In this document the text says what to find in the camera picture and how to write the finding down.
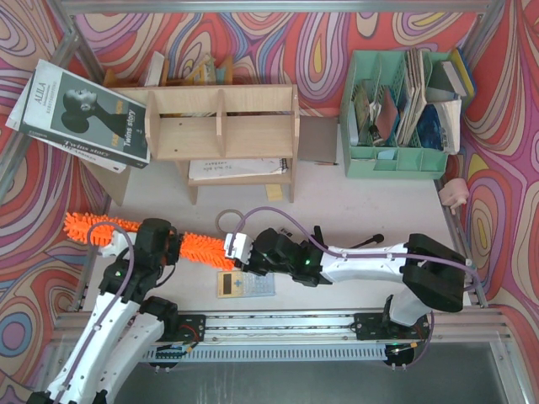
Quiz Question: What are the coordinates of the yellow blue calculator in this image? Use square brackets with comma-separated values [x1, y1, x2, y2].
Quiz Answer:
[217, 271, 275, 299]

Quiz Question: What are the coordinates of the grey stapler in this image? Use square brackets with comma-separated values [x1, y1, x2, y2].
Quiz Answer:
[279, 228, 293, 237]

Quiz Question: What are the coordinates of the black marker pen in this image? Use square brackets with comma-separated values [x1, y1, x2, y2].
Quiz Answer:
[351, 233, 385, 249]

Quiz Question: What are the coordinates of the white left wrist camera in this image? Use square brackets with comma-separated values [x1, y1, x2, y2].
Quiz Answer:
[99, 230, 129, 258]

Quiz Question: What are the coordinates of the pink pig figurine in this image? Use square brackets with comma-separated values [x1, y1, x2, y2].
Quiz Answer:
[439, 178, 469, 215]

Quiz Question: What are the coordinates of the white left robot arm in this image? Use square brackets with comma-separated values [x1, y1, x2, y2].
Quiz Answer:
[28, 218, 180, 403]

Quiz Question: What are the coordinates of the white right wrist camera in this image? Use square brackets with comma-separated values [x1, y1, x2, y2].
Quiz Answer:
[224, 233, 253, 263]

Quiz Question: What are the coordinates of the green desk organizer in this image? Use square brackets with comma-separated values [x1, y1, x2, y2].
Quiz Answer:
[339, 50, 448, 179]

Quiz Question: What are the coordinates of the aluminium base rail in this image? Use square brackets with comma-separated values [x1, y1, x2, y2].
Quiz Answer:
[180, 310, 430, 343]

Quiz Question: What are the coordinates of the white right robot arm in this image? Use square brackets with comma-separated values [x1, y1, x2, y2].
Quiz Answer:
[224, 228, 467, 330]

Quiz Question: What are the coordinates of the spiral notepad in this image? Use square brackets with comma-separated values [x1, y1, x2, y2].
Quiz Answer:
[189, 158, 289, 180]

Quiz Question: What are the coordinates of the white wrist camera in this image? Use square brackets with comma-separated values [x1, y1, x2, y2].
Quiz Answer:
[99, 230, 129, 258]
[224, 233, 253, 263]

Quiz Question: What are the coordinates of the orange chenille duster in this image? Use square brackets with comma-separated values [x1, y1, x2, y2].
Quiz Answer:
[63, 212, 234, 271]

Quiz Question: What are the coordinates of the clear tape roll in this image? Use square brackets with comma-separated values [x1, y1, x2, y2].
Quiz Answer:
[215, 209, 241, 232]

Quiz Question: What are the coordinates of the white book under stack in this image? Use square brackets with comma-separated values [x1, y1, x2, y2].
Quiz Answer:
[6, 82, 126, 173]

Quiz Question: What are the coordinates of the black Twins story book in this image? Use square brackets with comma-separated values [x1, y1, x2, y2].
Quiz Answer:
[19, 60, 151, 168]

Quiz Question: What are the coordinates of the grey notebook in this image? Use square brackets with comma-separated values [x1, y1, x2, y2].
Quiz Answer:
[298, 116, 338, 163]

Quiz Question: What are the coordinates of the wooden bookshelf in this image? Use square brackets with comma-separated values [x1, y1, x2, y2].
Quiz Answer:
[143, 83, 302, 205]

